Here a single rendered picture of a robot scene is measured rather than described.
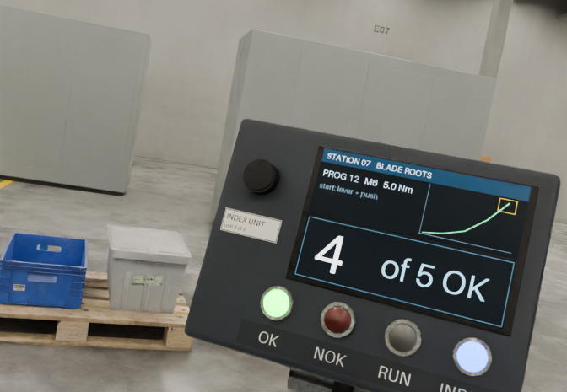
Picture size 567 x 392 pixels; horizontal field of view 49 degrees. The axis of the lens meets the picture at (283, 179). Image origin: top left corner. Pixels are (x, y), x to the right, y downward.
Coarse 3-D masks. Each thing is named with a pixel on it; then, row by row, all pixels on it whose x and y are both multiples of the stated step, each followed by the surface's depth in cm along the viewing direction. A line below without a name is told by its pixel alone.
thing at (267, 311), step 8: (272, 288) 49; (280, 288) 49; (264, 296) 49; (272, 296) 48; (280, 296) 48; (288, 296) 48; (264, 304) 48; (272, 304) 48; (280, 304) 48; (288, 304) 48; (264, 312) 49; (272, 312) 48; (280, 312) 48; (288, 312) 48
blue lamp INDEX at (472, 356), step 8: (456, 344) 45; (464, 344) 44; (472, 344) 44; (480, 344) 44; (456, 352) 44; (464, 352) 44; (472, 352) 44; (480, 352) 44; (488, 352) 44; (456, 360) 44; (464, 360) 44; (472, 360) 44; (480, 360) 43; (488, 360) 44; (464, 368) 44; (472, 368) 44; (480, 368) 44; (488, 368) 44
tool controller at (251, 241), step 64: (256, 128) 53; (256, 192) 50; (320, 192) 50; (384, 192) 48; (448, 192) 47; (512, 192) 46; (256, 256) 50; (384, 256) 47; (448, 256) 46; (512, 256) 45; (192, 320) 50; (256, 320) 49; (320, 320) 48; (384, 320) 46; (448, 320) 45; (512, 320) 44; (384, 384) 45; (448, 384) 44; (512, 384) 43
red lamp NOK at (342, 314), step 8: (336, 304) 47; (344, 304) 47; (328, 312) 47; (336, 312) 47; (344, 312) 47; (352, 312) 47; (328, 320) 47; (336, 320) 46; (344, 320) 46; (352, 320) 47; (328, 328) 47; (336, 328) 46; (344, 328) 46; (352, 328) 47; (336, 336) 47
